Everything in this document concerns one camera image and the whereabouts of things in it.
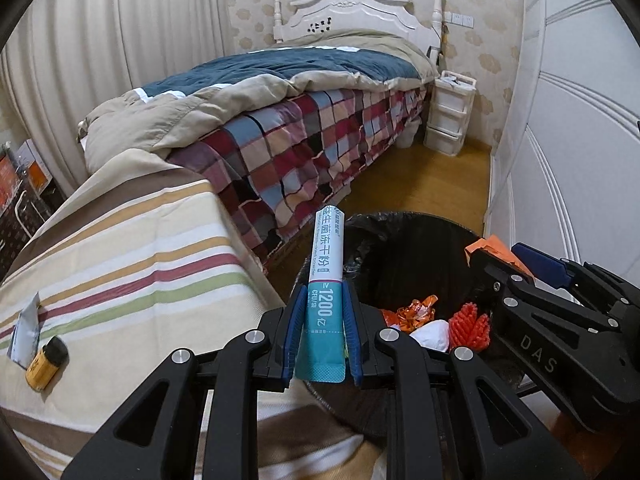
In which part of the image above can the white panelled wardrobe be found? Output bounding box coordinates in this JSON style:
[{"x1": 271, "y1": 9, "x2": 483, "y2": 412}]
[{"x1": 487, "y1": 0, "x2": 640, "y2": 287}]

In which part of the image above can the white plastic drawer unit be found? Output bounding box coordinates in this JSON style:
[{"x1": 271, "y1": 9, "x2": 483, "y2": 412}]
[{"x1": 423, "y1": 70, "x2": 476, "y2": 154}]

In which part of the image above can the brown patterned box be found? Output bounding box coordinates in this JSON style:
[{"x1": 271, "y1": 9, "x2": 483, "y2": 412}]
[{"x1": 0, "y1": 212, "x2": 32, "y2": 276}]

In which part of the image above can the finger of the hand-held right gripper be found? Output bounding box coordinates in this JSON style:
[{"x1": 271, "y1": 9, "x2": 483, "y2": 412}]
[
  {"x1": 510, "y1": 242, "x2": 640, "y2": 307},
  {"x1": 468, "y1": 248, "x2": 585, "y2": 332}
]

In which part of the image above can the white metal rack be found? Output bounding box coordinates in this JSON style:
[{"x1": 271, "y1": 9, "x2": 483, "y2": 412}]
[{"x1": 14, "y1": 191, "x2": 54, "y2": 239}]

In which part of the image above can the orange paper packet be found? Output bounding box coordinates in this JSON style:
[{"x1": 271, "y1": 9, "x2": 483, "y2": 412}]
[{"x1": 463, "y1": 233, "x2": 536, "y2": 282}]

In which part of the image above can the teal powder sachet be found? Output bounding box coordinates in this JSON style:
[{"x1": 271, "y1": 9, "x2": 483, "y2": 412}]
[{"x1": 293, "y1": 204, "x2": 347, "y2": 384}]

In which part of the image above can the silver foil sachet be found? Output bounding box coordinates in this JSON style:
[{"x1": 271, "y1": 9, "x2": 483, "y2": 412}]
[{"x1": 8, "y1": 292, "x2": 44, "y2": 370}]

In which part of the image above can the orange plastic bag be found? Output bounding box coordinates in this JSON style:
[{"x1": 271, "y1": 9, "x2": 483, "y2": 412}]
[{"x1": 382, "y1": 295, "x2": 440, "y2": 336}]

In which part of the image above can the black charging cable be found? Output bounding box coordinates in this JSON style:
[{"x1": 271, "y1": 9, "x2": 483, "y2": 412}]
[{"x1": 427, "y1": 22, "x2": 450, "y2": 69}]

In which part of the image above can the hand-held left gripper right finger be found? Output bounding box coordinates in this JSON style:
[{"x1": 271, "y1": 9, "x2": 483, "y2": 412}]
[{"x1": 342, "y1": 287, "x2": 589, "y2": 480}]

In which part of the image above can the small yellow bottle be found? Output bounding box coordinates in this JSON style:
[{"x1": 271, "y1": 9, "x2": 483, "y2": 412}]
[{"x1": 26, "y1": 335, "x2": 70, "y2": 392}]

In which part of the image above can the black lined trash bin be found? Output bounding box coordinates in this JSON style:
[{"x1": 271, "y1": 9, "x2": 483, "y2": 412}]
[{"x1": 291, "y1": 212, "x2": 546, "y2": 449}]

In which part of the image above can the orange and white box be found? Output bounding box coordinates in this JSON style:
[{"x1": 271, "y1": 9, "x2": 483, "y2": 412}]
[{"x1": 0, "y1": 139, "x2": 57, "y2": 217}]

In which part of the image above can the plaid bed sheet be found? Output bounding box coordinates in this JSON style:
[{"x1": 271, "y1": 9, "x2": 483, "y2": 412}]
[{"x1": 166, "y1": 84, "x2": 432, "y2": 267}]

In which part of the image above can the white pleated curtain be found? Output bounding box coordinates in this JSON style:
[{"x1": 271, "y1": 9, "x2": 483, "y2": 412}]
[{"x1": 0, "y1": 0, "x2": 232, "y2": 202}]

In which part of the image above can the white tissue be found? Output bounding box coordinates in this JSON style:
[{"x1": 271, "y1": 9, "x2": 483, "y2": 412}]
[{"x1": 394, "y1": 317, "x2": 451, "y2": 352}]

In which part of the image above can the small white waste basket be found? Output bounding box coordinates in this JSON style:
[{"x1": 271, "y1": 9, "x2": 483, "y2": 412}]
[{"x1": 394, "y1": 119, "x2": 421, "y2": 150}]

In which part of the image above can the white carved headboard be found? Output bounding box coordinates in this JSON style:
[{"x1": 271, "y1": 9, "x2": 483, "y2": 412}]
[{"x1": 272, "y1": 0, "x2": 446, "y2": 62}]

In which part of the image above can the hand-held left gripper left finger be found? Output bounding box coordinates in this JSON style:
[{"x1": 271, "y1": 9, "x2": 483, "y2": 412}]
[{"x1": 60, "y1": 284, "x2": 309, "y2": 480}]

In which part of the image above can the red foam fruit net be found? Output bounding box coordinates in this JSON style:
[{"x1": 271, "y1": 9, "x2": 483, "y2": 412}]
[{"x1": 447, "y1": 302, "x2": 490, "y2": 354}]

